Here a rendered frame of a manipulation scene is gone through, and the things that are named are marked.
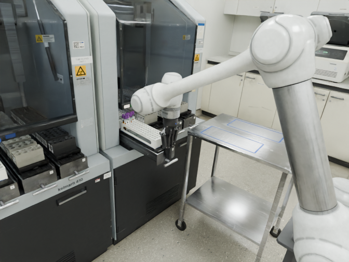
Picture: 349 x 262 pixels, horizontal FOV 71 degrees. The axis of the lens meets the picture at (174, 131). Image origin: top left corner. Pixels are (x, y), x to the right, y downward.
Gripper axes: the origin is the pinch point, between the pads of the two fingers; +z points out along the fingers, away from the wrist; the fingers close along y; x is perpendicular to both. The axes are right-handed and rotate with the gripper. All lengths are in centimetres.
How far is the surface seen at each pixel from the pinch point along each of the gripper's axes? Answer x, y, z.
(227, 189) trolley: 8, -60, 52
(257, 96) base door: -53, -229, 27
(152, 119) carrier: -30.0, -16.1, -4.9
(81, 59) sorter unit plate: -31, 27, -45
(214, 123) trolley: -3.6, -47.8, -2.0
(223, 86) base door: -107, -229, 24
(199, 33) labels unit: -31, -58, -55
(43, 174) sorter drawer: -23, 54, 0
